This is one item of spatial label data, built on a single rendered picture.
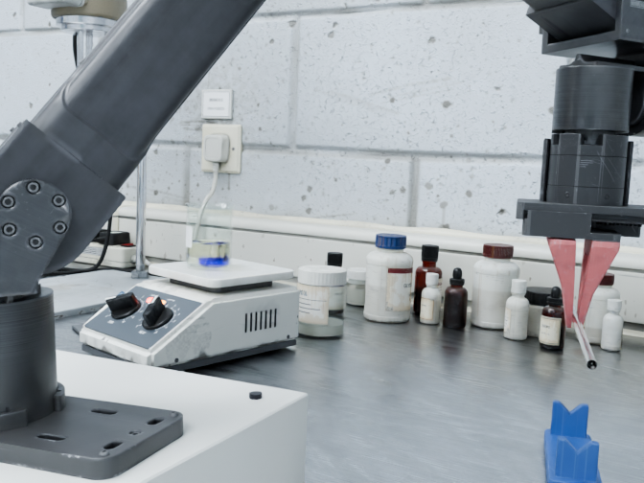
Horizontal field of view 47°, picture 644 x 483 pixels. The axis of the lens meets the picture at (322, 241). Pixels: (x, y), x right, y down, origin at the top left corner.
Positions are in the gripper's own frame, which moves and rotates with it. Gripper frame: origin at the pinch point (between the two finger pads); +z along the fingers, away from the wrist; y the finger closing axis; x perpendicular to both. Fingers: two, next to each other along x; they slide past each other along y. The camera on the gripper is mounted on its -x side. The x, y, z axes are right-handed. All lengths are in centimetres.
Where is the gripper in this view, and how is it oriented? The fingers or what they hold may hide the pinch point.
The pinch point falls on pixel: (574, 316)
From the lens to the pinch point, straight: 62.8
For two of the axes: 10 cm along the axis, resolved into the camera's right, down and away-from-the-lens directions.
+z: -0.4, 9.9, 1.1
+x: -2.7, 1.0, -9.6
